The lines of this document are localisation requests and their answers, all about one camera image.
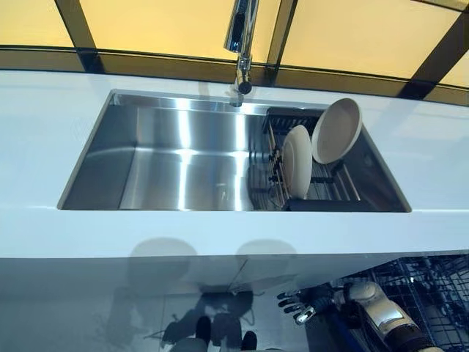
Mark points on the small cream plate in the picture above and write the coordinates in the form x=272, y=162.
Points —
x=298, y=161

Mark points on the chrome pull-down faucet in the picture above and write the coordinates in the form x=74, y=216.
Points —
x=242, y=25

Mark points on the black robot foot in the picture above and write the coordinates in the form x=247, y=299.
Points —
x=203, y=328
x=249, y=341

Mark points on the black robot left foot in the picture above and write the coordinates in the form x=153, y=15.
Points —
x=203, y=328

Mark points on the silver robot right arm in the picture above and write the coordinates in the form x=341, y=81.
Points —
x=388, y=319

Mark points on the grey robot left leg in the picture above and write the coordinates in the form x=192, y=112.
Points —
x=190, y=345

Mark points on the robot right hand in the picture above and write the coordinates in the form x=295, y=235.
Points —
x=311, y=300

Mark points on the stainless steel sink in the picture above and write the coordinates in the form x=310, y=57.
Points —
x=165, y=165

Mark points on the black sink dish rack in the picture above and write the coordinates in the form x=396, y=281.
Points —
x=329, y=190

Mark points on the large cream plate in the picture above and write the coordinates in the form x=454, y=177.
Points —
x=335, y=132

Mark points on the black robot right foot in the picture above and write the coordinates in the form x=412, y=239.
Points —
x=249, y=341

